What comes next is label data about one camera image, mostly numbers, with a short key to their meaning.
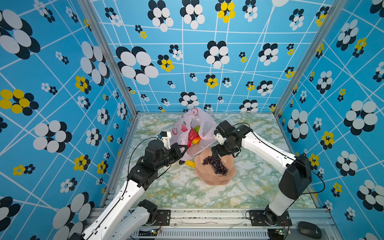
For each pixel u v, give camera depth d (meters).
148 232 0.71
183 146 0.69
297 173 0.44
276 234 0.70
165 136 0.65
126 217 0.56
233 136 0.59
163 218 0.73
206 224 0.72
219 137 0.69
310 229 0.69
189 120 0.82
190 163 0.91
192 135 0.97
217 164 0.86
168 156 0.60
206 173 0.89
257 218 0.73
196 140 0.99
